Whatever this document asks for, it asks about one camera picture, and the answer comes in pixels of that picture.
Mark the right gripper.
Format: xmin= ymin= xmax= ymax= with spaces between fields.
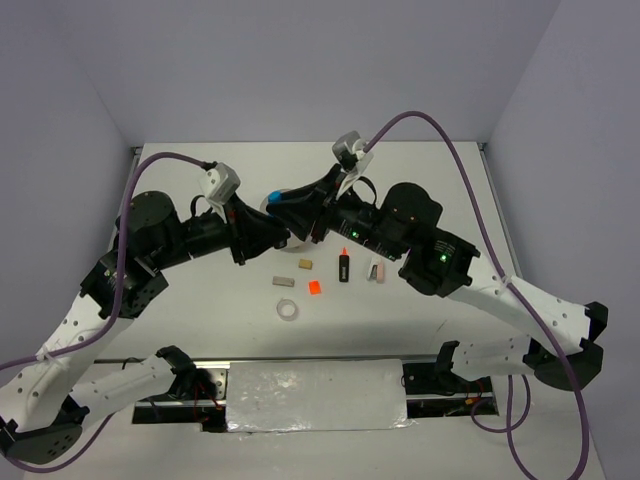
xmin=263 ymin=164 xmax=401 ymax=262

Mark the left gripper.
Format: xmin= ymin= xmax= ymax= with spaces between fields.
xmin=151 ymin=190 xmax=288 ymax=270

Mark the blue marker cap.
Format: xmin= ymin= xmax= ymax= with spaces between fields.
xmin=267 ymin=191 xmax=283 ymax=204

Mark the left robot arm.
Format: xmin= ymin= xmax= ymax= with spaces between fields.
xmin=1 ymin=191 xmax=290 ymax=473

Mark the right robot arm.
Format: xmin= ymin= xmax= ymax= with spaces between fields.
xmin=266 ymin=165 xmax=608 ymax=391

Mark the white round divided container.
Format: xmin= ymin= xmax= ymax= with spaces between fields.
xmin=259 ymin=189 xmax=314 ymax=253

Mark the grey eraser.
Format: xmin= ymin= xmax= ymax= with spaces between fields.
xmin=272 ymin=276 xmax=295 ymax=288

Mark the tan eraser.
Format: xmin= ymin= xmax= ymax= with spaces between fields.
xmin=298 ymin=259 xmax=313 ymax=270

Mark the orange highlighter marker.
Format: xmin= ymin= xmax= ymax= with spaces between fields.
xmin=338 ymin=247 xmax=350 ymax=283

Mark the orange marker cap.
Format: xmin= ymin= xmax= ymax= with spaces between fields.
xmin=308 ymin=281 xmax=322 ymax=295

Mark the clear tape roll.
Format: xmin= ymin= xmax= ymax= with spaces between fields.
xmin=276 ymin=298 xmax=299 ymax=321

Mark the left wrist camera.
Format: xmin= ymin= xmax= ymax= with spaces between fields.
xmin=198 ymin=163 xmax=241 ymax=206

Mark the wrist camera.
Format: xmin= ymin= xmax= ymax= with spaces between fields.
xmin=332 ymin=131 xmax=374 ymax=199
xmin=198 ymin=163 xmax=241 ymax=206

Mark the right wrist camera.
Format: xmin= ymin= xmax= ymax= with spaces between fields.
xmin=332 ymin=131 xmax=374 ymax=199

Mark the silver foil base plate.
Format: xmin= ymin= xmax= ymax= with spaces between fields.
xmin=226 ymin=359 xmax=410 ymax=433

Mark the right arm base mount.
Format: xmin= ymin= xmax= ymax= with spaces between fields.
xmin=401 ymin=341 xmax=498 ymax=420

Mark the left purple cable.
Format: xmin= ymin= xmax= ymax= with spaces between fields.
xmin=0 ymin=152 xmax=211 ymax=474

